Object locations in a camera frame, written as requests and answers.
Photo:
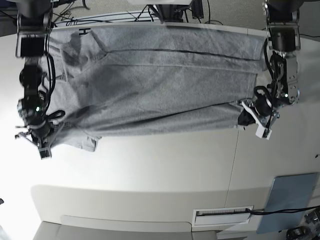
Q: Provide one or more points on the central camera stand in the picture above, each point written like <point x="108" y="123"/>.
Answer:
<point x="176" y="13"/>

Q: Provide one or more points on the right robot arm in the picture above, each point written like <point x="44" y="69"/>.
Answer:
<point x="38" y="76"/>

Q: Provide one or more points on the grey T-shirt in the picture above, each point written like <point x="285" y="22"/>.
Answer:
<point x="138" y="81"/>

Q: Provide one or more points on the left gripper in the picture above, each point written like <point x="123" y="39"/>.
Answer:
<point x="260" y="112"/>

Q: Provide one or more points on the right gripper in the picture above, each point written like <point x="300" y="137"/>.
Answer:
<point x="41" y="131"/>

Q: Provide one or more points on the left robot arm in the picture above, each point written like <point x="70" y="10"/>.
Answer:
<point x="279" y="50"/>

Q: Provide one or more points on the blue-grey board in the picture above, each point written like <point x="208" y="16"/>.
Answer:
<point x="287" y="192"/>

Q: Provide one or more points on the black device bottom right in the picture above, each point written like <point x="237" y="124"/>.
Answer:
<point x="299" y="233"/>

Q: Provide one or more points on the white cable grommet tray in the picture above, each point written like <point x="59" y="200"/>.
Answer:
<point x="217" y="217"/>

